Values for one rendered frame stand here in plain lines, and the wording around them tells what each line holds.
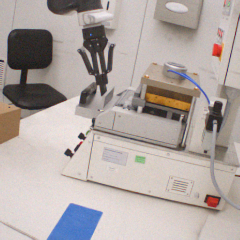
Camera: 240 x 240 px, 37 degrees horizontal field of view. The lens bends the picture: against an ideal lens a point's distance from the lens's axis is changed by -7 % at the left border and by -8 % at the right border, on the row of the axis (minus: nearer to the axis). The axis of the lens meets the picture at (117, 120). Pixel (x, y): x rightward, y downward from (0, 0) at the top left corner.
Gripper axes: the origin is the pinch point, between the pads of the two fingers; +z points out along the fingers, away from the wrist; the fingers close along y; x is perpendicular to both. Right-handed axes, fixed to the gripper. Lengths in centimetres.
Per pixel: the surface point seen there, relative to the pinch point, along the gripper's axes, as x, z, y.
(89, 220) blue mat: 37.6, 29.2, -0.7
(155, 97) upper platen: 9.8, 3.9, -18.1
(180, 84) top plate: 11.0, 0.5, -26.3
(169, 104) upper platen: 9.7, 6.4, -22.0
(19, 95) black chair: -119, 21, 98
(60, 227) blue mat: 45, 27, 5
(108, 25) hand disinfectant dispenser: -152, -17, 32
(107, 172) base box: 16.8, 23.8, -1.6
